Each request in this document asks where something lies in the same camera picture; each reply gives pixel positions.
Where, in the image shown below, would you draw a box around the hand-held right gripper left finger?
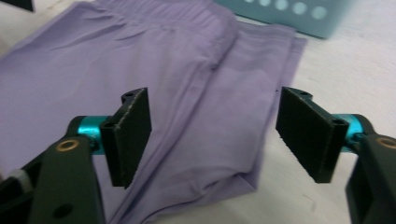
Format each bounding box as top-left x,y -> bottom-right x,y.
76,87 -> 153,190

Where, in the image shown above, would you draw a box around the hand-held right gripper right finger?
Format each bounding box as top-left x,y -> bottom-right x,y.
275,86 -> 364,185

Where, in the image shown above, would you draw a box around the purple pants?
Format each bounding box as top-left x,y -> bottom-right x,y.
0,0 -> 308,224

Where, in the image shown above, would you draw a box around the blue plastic basket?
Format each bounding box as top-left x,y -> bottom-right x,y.
214,0 -> 360,40

